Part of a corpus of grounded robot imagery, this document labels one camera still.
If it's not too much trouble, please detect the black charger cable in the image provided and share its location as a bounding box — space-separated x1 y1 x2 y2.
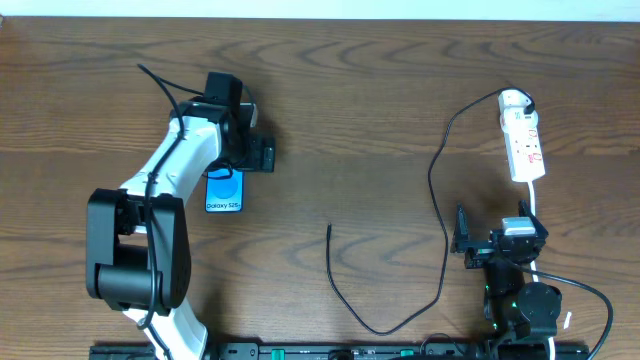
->
325 86 537 337

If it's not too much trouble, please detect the blue Samsung Galaxy smartphone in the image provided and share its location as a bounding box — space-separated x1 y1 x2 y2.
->
205 169 244 213

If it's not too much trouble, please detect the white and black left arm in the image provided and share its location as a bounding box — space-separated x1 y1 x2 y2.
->
86 97 275 359

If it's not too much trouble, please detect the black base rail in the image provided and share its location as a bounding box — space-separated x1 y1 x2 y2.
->
88 341 589 360

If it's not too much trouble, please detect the white power strip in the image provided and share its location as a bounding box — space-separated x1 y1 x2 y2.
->
498 89 545 183

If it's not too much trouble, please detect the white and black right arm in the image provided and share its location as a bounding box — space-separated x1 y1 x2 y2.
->
451 200 562 359

